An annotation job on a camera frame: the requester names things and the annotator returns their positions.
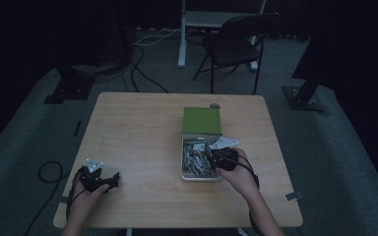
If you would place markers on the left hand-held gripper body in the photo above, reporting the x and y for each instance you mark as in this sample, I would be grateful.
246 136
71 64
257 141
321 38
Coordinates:
92 180

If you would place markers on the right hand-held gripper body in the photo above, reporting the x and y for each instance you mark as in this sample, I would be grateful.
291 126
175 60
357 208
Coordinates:
224 157

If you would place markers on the pile of metal screws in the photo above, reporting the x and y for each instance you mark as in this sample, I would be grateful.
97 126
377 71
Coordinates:
195 160

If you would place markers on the green box of screws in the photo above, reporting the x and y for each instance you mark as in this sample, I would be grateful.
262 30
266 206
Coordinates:
185 157

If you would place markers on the person's left hand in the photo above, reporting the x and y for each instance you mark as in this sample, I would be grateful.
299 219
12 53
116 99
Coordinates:
83 203

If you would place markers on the person's right hand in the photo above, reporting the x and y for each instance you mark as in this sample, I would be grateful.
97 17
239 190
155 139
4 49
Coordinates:
239 182

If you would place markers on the small grey round object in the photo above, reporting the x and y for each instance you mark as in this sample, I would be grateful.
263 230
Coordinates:
214 106

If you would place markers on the white table leg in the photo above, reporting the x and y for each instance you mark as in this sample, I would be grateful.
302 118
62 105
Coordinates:
129 232

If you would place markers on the short black floor strip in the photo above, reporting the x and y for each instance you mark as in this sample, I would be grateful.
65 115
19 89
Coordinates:
77 128

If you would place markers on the grey tape piece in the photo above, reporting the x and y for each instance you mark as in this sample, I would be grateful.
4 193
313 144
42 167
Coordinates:
293 196

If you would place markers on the black stand base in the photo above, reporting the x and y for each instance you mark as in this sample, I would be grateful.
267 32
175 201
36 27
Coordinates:
303 98
69 91

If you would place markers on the black folding chair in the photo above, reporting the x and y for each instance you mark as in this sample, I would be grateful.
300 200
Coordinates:
233 49

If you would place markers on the white desk frame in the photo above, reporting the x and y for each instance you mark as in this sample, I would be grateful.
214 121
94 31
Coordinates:
206 19

